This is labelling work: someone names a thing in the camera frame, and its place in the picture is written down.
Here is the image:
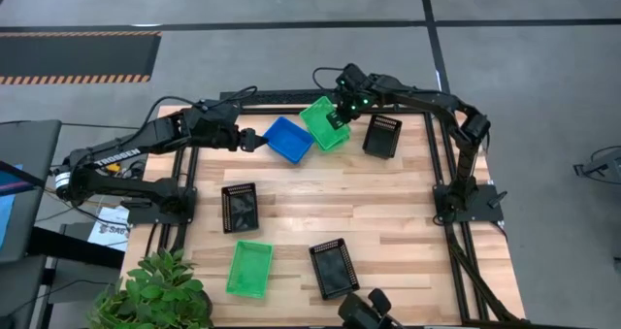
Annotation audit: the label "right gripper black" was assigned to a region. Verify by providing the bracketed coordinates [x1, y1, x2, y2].
[325, 62, 377, 130]

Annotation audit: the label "blue plastic basket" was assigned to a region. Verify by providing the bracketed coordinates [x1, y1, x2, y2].
[262, 115, 316, 166]

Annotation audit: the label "white printed paper sheet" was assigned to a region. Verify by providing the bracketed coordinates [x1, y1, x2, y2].
[86, 205, 131, 252]

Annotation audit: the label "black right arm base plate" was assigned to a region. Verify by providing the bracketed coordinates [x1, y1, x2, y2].
[432, 182, 506, 225]

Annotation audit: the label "black plastic basket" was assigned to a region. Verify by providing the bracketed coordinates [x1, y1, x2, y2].
[308, 237, 361, 301]
[220, 181, 261, 235]
[361, 114, 404, 160]

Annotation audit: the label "blue screen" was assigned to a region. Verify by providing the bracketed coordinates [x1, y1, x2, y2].
[0, 163, 24, 250]

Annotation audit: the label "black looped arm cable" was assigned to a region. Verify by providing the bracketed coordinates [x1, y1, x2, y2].
[311, 66, 346, 92]

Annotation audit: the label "black mat orange hazard stripes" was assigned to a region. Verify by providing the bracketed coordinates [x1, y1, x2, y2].
[0, 30, 163, 86]

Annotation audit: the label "black cable bundle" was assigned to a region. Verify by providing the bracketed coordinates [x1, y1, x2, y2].
[445, 223, 528, 326]

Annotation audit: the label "grey tripod stand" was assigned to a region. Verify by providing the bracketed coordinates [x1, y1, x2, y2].
[572, 145, 621, 187]

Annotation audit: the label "green leafy potted plant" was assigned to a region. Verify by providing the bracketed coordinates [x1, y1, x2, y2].
[86, 248, 215, 329]

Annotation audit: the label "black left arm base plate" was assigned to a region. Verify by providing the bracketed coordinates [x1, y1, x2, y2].
[125, 185, 199, 226]

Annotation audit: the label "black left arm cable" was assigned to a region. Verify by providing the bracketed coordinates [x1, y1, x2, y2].
[129, 84, 259, 142]

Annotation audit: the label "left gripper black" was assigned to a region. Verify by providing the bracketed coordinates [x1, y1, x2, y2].
[220, 120, 270, 154]

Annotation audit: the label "black perforated edge strip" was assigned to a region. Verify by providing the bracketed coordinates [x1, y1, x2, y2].
[219, 89, 342, 107]

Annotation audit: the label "green plastic basket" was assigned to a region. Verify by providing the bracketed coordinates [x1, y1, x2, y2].
[298, 95, 350, 150]
[225, 240, 276, 300]
[312, 124, 352, 154]

